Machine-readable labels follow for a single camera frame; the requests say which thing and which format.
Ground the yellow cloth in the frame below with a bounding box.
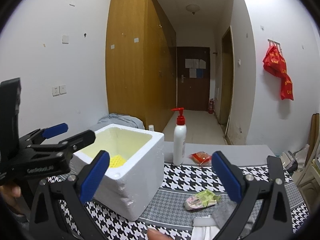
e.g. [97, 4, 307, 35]
[109, 154, 126, 168]

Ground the white cloth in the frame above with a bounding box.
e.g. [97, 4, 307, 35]
[191, 226, 220, 240]

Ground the person left hand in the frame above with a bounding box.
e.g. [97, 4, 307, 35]
[1, 185, 23, 215]

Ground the person right hand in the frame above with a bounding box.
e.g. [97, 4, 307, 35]
[147, 228, 172, 240]

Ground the green pink wrapped packet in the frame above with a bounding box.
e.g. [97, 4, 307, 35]
[184, 189, 221, 211]

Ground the red snack packet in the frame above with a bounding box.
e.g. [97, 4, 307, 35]
[189, 151, 212, 166]

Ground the white styrofoam box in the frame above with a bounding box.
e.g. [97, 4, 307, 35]
[71, 124, 164, 221]

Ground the houndstooth table cloth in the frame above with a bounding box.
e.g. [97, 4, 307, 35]
[58, 163, 309, 239]

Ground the gray bedding pile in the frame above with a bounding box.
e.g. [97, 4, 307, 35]
[98, 113, 145, 129]

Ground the white red pump bottle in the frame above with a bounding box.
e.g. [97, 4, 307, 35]
[172, 107, 187, 166]

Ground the red fire extinguisher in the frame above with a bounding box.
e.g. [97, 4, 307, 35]
[208, 99, 214, 114]

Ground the wooden side door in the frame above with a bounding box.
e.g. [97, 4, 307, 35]
[220, 27, 234, 125]

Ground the wooden wardrobe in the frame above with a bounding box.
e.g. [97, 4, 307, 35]
[105, 0, 176, 132]

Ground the dark brown door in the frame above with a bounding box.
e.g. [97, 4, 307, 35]
[177, 47, 210, 111]

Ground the red hanging bag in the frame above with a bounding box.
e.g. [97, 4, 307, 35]
[263, 44, 294, 101]

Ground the ceiling lamp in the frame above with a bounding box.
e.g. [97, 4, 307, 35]
[185, 4, 200, 15]

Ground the wall socket pair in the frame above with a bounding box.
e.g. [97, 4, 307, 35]
[52, 85, 67, 96]

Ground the white wall switch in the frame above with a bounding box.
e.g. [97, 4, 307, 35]
[62, 35, 69, 44]

